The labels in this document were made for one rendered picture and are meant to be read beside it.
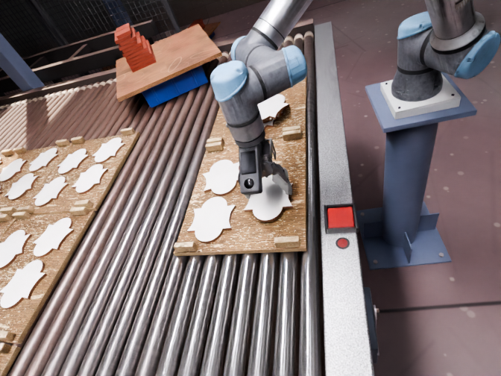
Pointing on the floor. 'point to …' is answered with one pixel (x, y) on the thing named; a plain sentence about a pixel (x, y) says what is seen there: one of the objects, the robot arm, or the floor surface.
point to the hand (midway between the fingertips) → (268, 197)
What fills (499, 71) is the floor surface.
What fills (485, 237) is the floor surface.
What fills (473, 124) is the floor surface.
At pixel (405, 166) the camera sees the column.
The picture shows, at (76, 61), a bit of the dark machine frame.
